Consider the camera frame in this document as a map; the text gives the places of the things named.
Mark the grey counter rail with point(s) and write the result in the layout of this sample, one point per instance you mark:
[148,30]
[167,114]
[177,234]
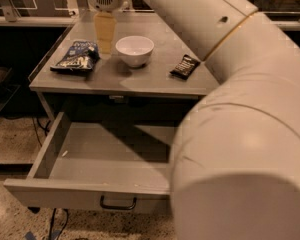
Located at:
[63,22]

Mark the black drawer handle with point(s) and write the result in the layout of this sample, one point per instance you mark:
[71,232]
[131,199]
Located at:
[118,204]

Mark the grey open top drawer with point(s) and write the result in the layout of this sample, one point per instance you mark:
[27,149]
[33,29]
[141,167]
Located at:
[81,161]

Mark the blue chip bag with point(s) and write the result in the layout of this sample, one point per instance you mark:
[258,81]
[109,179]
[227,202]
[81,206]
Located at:
[80,57]

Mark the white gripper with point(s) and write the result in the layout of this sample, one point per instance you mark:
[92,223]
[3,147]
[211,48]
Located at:
[105,23]

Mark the white ceramic bowl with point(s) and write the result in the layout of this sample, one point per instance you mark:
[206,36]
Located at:
[135,51]

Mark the black snack bag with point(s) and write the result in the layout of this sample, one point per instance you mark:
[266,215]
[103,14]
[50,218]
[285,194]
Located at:
[185,67]

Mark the grey metal cabinet table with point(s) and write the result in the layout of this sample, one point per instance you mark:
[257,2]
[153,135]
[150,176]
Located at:
[112,77]

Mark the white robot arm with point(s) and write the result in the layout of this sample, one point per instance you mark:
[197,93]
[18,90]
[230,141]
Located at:
[235,159]

